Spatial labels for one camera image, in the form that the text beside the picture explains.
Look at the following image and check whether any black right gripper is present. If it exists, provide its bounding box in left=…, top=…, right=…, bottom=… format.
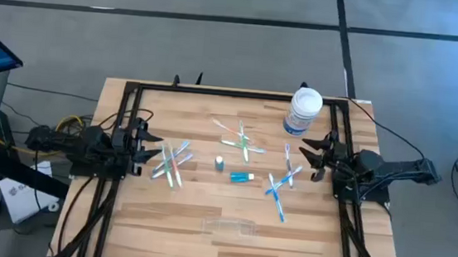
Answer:
left=295, top=129, right=354, bottom=185

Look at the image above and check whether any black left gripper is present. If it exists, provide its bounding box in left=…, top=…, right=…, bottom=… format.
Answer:
left=108, top=116, right=166, bottom=178

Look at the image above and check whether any blue toothbrush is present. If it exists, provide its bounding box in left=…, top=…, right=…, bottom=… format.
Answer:
left=153, top=137, right=191, bottom=177
left=264, top=161, right=305, bottom=199
left=263, top=172, right=291, bottom=224

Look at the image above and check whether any orange toothbrush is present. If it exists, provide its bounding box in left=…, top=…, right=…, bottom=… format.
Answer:
left=210, top=117, right=252, bottom=143
left=164, top=143, right=187, bottom=188

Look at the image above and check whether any teal toothpaste tube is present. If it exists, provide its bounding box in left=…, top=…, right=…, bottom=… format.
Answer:
left=229, top=170, right=256, bottom=186

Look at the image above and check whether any white wipes canister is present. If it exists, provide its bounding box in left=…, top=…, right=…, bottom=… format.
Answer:
left=281, top=85, right=325, bottom=140

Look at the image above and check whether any clear acrylic organizer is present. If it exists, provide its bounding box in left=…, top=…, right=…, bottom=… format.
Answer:
left=201, top=215, right=258, bottom=238

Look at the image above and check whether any black stand beam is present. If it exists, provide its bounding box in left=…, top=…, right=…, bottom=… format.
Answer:
left=0, top=148, right=73, bottom=199

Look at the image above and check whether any white paper booklet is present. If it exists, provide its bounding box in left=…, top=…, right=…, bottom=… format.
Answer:
left=0, top=157, right=64, bottom=228

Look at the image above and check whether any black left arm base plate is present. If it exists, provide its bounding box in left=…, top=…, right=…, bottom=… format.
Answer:
left=68, top=158, right=131, bottom=182

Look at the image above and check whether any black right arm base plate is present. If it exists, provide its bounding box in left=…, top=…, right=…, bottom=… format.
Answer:
left=330, top=170, right=393, bottom=206

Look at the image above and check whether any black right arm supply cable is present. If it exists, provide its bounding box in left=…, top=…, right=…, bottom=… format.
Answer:
left=337, top=96, right=431, bottom=160

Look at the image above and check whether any black aluminium table frame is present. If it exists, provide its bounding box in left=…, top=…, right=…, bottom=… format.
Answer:
left=46, top=72, right=423, bottom=257

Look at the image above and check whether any yellow cable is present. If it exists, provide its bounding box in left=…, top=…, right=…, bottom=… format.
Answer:
left=0, top=108, right=85, bottom=161

